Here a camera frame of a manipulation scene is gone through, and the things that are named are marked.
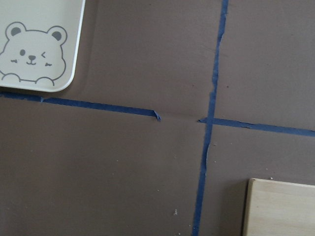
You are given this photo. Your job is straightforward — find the cream bear serving tray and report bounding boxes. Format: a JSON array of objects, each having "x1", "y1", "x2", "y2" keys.
[{"x1": 0, "y1": 0, "x2": 85, "y2": 92}]

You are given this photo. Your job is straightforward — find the wooden cutting board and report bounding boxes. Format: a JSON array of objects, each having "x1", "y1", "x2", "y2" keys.
[{"x1": 243, "y1": 178, "x2": 315, "y2": 236}]

